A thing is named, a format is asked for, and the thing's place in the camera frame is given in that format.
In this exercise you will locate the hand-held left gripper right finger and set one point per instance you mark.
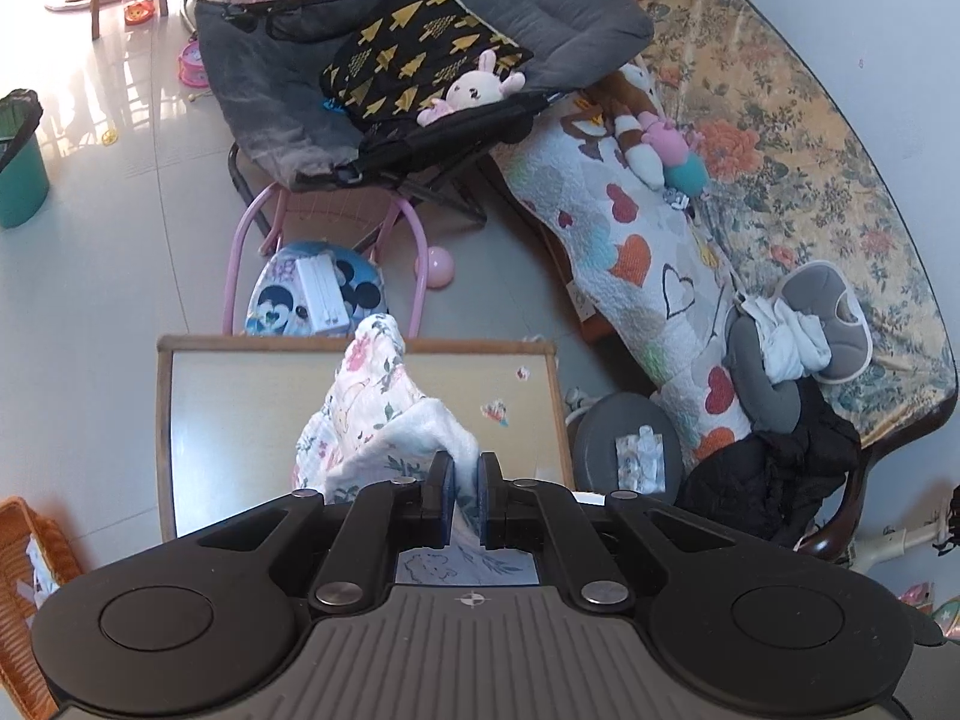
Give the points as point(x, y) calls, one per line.
point(491, 499)

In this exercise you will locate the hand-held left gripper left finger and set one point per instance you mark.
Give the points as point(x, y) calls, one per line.
point(442, 499)

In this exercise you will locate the floral baby garment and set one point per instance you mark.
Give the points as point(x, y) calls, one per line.
point(375, 405)

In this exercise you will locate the large cartoon sticker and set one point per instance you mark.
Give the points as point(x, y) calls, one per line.
point(495, 412)

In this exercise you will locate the grey round stool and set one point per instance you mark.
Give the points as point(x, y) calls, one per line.
point(596, 435)

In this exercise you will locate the tissue packet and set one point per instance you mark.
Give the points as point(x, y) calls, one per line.
point(641, 461)

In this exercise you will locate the pink ball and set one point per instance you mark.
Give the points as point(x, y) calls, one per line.
point(435, 268)

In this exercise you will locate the white box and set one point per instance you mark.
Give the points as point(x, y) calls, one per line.
point(322, 296)

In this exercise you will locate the round blue cartoon stool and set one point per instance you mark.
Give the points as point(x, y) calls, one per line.
point(274, 296)

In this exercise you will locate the black garment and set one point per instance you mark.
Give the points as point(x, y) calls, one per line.
point(765, 480)

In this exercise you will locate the heart print quilt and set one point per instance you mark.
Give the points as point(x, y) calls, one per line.
point(637, 240)

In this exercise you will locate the white crumpled cloth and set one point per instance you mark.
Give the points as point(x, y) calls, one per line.
point(787, 349)

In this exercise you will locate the brown white plush toy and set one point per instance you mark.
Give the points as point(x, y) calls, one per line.
point(626, 127)

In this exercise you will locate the pink pig plush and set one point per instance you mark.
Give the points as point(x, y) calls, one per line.
point(664, 139)

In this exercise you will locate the white bunny plush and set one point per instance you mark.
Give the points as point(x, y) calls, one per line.
point(472, 90)

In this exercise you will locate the orange wicker basket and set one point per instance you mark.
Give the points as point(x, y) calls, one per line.
point(19, 540)

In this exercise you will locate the grey baby bouncer seat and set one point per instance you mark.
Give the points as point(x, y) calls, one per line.
point(540, 7)

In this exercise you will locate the pink toy drum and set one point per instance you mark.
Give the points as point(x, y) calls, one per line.
point(193, 67)

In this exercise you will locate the green trash bin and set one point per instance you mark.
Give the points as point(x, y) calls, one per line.
point(22, 187)

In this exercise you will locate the orange toy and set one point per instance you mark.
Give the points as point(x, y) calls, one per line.
point(140, 11)

